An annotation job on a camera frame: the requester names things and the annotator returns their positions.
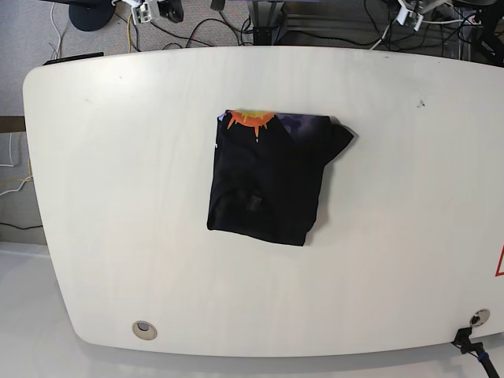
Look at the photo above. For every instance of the black T-shirt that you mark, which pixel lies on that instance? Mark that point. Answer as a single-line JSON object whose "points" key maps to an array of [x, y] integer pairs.
{"points": [[268, 170]]}

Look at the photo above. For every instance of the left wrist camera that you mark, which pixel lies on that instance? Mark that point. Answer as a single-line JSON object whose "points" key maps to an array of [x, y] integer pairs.
{"points": [[409, 18]]}

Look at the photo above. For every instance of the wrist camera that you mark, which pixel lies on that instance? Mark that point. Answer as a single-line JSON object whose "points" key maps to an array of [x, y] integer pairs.
{"points": [[142, 14], [409, 18]]}

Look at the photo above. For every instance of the silver table grommet left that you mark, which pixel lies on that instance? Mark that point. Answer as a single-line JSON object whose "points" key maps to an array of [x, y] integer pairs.
{"points": [[144, 330]]}

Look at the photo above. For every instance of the black clamp with cable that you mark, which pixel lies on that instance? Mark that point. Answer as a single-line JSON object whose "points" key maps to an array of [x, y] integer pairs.
{"points": [[463, 342]]}

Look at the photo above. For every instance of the silver table grommet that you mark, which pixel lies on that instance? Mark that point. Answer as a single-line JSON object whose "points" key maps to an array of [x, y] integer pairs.
{"points": [[479, 318], [144, 330]]}

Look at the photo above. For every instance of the round dark stand base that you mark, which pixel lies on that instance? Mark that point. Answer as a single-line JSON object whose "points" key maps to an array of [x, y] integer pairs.
{"points": [[90, 16]]}

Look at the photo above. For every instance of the red warning triangle sticker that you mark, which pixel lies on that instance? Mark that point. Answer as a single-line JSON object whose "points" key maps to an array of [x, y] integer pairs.
{"points": [[499, 270]]}

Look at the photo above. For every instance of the silver table grommet right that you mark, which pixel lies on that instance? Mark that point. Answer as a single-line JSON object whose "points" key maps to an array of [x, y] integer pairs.
{"points": [[479, 318]]}

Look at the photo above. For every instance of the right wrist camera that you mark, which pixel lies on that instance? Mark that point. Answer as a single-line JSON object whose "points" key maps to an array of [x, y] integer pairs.
{"points": [[142, 14]]}

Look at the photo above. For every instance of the black flat bar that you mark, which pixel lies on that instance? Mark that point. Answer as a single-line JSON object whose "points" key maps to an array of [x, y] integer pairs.
{"points": [[73, 58]]}

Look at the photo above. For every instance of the aluminium frame post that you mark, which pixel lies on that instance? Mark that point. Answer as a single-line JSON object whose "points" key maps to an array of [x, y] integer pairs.
{"points": [[267, 19]]}

